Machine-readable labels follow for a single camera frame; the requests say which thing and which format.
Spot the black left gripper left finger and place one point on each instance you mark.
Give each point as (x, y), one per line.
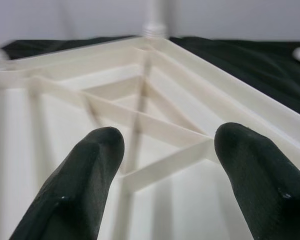
(72, 195)

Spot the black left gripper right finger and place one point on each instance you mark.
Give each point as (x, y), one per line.
(267, 190)

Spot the white plastic children table top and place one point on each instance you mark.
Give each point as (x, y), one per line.
(177, 175)

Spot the black tablecloth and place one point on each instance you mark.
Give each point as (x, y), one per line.
(252, 65)

